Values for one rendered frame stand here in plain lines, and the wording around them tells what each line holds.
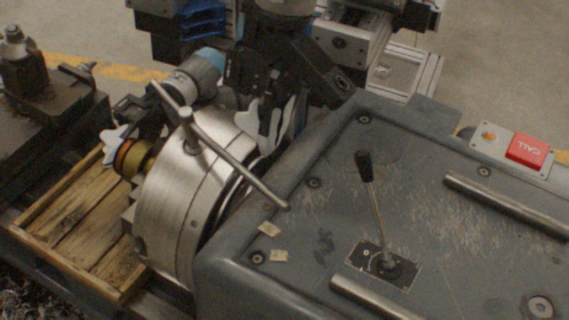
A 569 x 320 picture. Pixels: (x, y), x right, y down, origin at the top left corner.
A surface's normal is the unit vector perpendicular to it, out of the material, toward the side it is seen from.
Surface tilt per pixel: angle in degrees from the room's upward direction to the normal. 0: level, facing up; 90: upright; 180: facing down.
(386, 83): 0
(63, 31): 0
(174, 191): 39
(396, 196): 0
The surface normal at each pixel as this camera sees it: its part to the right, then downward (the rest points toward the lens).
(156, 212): -0.38, 0.09
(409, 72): 0.05, -0.69
